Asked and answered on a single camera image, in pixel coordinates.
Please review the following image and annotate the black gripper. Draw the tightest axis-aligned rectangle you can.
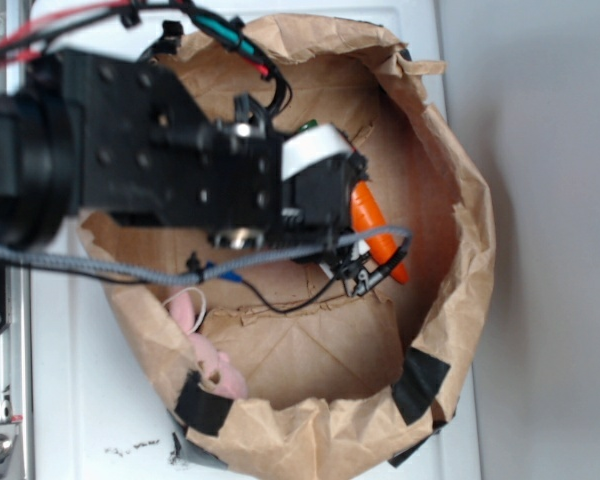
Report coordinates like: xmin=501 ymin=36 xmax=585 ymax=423
xmin=149 ymin=93 xmax=370 ymax=261

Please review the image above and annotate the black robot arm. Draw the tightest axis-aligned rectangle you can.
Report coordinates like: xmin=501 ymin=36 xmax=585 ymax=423
xmin=0 ymin=50 xmax=367 ymax=250

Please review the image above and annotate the blue textured ball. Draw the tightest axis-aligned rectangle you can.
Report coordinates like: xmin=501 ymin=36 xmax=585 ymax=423
xmin=205 ymin=261 xmax=243 ymax=283

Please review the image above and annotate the orange toy carrot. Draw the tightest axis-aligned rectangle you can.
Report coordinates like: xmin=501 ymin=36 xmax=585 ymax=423
xmin=350 ymin=181 xmax=399 ymax=266

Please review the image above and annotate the brown paper bag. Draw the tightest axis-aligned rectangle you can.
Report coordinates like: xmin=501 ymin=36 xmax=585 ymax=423
xmin=104 ymin=14 xmax=496 ymax=479

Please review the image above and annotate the pink plush toy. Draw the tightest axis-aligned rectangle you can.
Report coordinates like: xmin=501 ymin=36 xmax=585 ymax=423
xmin=162 ymin=287 xmax=248 ymax=400

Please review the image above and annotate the red and green wire bundle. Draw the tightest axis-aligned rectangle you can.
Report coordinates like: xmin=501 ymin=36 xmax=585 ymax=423
xmin=0 ymin=0 xmax=294 ymax=119

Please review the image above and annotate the grey braided cable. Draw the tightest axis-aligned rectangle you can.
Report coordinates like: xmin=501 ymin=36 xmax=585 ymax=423
xmin=0 ymin=224 xmax=414 ymax=289

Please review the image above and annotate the thin black wire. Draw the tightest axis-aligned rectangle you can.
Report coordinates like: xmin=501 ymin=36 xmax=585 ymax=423
xmin=239 ymin=234 xmax=414 ymax=315

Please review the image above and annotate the aluminium frame rail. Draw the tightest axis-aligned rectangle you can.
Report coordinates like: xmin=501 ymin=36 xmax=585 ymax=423
xmin=0 ymin=0 xmax=34 ymax=480

